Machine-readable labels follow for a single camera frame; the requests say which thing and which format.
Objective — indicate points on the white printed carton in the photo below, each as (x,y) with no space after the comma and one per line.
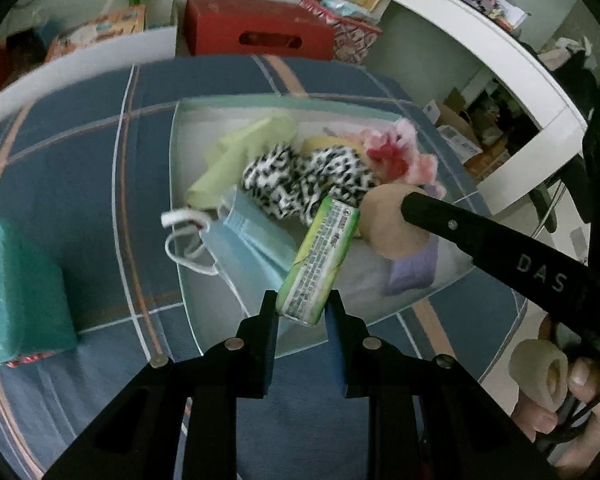
(460,142)

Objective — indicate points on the teal shallow box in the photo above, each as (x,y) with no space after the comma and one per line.
(200,125)

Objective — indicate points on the lavender cloth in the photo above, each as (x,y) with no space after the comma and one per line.
(412,267)

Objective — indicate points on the green cloth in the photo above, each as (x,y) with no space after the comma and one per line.
(245,145)

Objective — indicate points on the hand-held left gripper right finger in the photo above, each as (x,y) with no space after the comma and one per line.
(334,340)

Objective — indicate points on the brown cardboard box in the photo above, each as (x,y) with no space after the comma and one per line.
(452,110)

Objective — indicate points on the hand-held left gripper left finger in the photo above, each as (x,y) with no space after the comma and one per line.
(269,335)

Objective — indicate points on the white desk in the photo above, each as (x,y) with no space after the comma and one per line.
(480,25)

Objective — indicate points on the red tape roll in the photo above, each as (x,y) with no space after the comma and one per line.
(30,360)

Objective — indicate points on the blue face mask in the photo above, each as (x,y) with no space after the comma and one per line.
(250,230)

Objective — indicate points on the blue wipes pack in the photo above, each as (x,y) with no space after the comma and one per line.
(347,7)

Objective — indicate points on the red cardboard box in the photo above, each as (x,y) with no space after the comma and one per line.
(215,25)

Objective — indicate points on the beige soft ball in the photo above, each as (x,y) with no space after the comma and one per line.
(390,220)

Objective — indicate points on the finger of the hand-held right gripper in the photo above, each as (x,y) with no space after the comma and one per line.
(440,220)

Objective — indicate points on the green tissue pack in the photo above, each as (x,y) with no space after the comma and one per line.
(317,260)

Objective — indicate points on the red patterned box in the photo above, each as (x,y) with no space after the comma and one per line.
(355,40)

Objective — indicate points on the colourful toy box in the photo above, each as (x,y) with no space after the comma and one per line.
(100,27)

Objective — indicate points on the yellow green sponge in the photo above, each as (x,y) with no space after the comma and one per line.
(320,142)

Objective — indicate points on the pink white striped fluffy cloth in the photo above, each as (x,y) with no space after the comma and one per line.
(400,150)

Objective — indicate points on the leopard print scrunchie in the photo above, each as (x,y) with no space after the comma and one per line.
(305,180)

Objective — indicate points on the teal toy box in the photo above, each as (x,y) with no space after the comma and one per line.
(20,290)

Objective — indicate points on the blue plaid blanket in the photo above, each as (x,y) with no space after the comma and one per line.
(70,160)

